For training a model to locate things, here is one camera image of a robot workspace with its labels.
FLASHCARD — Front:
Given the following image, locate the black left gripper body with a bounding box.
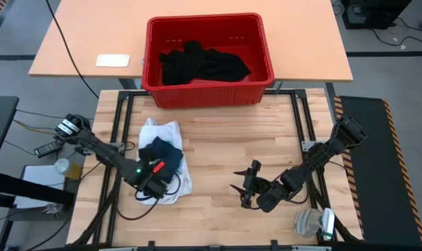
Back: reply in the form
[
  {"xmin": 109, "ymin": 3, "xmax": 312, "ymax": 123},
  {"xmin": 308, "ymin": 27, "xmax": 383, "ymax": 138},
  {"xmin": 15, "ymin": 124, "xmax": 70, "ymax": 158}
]
[{"xmin": 139, "ymin": 169, "xmax": 173, "ymax": 200}]

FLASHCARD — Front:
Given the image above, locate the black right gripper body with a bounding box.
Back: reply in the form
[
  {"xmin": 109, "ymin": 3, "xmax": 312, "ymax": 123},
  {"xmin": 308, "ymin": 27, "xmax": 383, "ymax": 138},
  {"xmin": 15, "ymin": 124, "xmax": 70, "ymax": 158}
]
[{"xmin": 241, "ymin": 159, "xmax": 271, "ymax": 210}]

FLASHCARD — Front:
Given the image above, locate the dark navy garment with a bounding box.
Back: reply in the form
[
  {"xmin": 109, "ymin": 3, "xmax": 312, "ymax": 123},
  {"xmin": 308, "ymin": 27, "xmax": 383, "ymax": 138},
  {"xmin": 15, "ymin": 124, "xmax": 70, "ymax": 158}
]
[{"xmin": 137, "ymin": 136, "xmax": 184, "ymax": 184}]

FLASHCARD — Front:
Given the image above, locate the white shirt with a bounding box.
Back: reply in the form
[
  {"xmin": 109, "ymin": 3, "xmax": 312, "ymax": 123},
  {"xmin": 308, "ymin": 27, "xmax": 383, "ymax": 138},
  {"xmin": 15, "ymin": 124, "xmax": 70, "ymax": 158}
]
[{"xmin": 135, "ymin": 117, "xmax": 193, "ymax": 206}]

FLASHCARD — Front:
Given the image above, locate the black garment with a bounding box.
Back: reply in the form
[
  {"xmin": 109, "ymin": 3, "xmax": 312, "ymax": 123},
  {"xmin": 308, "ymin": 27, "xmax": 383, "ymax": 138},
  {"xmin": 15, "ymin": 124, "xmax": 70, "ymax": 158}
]
[{"xmin": 159, "ymin": 40, "xmax": 252, "ymax": 86}]

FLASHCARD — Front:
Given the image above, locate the red plastic laundry basket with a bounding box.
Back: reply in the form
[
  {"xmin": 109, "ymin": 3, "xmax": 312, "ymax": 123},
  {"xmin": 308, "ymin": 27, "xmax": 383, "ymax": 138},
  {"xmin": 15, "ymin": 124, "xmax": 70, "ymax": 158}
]
[{"xmin": 142, "ymin": 13, "xmax": 276, "ymax": 109}]

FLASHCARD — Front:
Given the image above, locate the small white device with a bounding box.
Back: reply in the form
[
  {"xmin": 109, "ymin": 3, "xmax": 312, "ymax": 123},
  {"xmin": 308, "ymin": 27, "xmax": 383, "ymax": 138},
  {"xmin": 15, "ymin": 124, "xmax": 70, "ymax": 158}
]
[{"xmin": 321, "ymin": 207, "xmax": 336, "ymax": 241}]

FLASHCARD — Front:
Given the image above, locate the crumpled clear plastic wrapper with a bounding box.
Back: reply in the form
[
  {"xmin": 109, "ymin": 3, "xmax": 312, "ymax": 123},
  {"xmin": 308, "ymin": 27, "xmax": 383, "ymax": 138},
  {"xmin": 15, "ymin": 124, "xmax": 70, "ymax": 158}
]
[{"xmin": 42, "ymin": 203, "xmax": 63, "ymax": 215}]

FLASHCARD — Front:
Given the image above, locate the black power adapter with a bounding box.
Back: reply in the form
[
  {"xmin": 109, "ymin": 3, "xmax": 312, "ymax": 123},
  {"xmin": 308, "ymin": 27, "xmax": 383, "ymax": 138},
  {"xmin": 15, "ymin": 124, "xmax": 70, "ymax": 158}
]
[{"xmin": 34, "ymin": 139, "xmax": 63, "ymax": 158}]

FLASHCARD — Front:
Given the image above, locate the white board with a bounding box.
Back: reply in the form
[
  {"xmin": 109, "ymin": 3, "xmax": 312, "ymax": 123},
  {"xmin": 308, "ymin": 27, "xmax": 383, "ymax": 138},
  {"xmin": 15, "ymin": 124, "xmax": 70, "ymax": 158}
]
[{"xmin": 14, "ymin": 165, "xmax": 67, "ymax": 210}]

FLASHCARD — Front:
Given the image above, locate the black hazard-striped floor mat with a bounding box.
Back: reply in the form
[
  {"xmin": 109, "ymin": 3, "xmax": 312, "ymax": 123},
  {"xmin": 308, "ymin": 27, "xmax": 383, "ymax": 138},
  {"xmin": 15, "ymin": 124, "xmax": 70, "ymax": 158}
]
[{"xmin": 333, "ymin": 96, "xmax": 422, "ymax": 247}]

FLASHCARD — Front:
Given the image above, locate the silver flat phone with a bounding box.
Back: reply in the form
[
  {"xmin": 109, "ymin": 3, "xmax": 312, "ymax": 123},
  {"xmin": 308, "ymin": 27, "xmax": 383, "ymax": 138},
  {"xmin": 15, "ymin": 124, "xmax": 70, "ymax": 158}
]
[{"xmin": 95, "ymin": 54, "xmax": 130, "ymax": 68}]

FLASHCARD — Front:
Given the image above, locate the black metal beam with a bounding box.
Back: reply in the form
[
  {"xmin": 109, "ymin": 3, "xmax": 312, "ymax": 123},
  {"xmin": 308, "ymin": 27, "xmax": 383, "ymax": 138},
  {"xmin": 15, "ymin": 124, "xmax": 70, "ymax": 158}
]
[{"xmin": 0, "ymin": 170, "xmax": 76, "ymax": 207}]

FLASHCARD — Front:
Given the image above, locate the light wood desk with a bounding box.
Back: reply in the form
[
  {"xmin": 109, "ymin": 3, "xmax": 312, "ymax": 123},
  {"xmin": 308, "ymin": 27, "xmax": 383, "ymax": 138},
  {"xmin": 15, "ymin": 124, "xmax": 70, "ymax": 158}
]
[{"xmin": 28, "ymin": 0, "xmax": 354, "ymax": 83}]

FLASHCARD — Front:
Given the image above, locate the black equipment box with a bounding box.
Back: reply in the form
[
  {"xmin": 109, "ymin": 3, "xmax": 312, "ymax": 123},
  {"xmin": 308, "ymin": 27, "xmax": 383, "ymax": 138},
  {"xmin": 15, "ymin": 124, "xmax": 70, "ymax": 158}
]
[{"xmin": 341, "ymin": 0, "xmax": 414, "ymax": 31}]

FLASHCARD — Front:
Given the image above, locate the black metal table frame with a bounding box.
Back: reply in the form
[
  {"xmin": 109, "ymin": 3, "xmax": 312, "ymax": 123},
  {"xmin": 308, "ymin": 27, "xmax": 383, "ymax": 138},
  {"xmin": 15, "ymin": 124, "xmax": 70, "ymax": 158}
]
[{"xmin": 69, "ymin": 89, "xmax": 363, "ymax": 251}]

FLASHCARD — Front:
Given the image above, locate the thin orange floor wire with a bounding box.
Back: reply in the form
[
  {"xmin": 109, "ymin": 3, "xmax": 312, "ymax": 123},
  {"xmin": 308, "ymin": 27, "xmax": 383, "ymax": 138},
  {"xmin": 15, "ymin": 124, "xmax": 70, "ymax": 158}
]
[{"xmin": 12, "ymin": 119, "xmax": 58, "ymax": 136}]

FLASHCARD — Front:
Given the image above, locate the thin black floor wire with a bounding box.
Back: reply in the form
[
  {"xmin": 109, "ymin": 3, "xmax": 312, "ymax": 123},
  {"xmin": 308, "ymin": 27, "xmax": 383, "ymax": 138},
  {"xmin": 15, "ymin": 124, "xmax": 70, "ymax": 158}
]
[{"xmin": 15, "ymin": 109, "xmax": 95, "ymax": 121}]

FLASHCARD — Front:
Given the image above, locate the long black cable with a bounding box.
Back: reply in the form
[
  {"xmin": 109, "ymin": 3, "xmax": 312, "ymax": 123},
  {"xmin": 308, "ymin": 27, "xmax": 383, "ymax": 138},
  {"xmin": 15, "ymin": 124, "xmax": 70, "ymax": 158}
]
[{"xmin": 45, "ymin": 0, "xmax": 100, "ymax": 100}]

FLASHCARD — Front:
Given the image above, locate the black floor cable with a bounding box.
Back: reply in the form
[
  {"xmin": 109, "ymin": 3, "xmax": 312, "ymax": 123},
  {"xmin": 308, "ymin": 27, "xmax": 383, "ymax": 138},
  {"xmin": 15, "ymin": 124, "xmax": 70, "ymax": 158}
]
[{"xmin": 370, "ymin": 16, "xmax": 422, "ymax": 47}]

